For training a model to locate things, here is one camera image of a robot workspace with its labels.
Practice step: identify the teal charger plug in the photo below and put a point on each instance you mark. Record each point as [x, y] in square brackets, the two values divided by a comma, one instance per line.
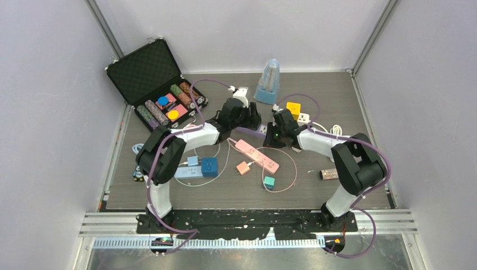
[269, 183]

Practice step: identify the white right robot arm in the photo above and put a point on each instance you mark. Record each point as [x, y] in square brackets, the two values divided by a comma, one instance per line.
[358, 163]

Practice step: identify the blue wrapped metronome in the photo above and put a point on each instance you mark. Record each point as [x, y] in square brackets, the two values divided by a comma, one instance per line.
[269, 83]

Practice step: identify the black chip case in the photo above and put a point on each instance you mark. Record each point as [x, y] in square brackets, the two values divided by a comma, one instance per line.
[152, 84]

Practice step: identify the pink power strip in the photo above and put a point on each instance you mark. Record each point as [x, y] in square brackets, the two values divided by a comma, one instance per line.
[255, 155]

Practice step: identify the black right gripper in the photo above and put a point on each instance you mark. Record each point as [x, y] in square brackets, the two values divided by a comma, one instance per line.
[269, 141]

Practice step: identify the purple power strip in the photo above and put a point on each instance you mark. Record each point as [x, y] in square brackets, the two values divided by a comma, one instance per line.
[260, 132]

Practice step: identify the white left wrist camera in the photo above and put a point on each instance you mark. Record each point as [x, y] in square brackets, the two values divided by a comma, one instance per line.
[240, 93]

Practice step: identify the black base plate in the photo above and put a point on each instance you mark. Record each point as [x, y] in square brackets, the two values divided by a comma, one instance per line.
[286, 224]

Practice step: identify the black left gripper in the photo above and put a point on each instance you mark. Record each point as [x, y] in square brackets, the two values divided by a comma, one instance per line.
[252, 118]

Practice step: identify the orange pink charger plug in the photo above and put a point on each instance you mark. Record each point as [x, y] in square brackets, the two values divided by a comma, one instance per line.
[242, 168]

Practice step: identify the yellow cube socket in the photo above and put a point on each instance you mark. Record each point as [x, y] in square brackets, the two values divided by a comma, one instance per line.
[294, 108]

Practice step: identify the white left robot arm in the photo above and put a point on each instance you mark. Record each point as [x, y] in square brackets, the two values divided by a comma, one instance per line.
[160, 156]

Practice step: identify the light blue power strip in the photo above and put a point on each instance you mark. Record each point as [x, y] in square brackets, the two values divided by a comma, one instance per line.
[188, 172]

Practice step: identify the dark blue cube socket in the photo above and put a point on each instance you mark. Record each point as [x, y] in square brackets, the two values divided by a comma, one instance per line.
[209, 167]

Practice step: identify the light blue charger plug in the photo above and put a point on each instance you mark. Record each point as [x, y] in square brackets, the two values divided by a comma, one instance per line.
[193, 161]

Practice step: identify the glittery small cylinder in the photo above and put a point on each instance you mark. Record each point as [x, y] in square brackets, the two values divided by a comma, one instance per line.
[328, 174]

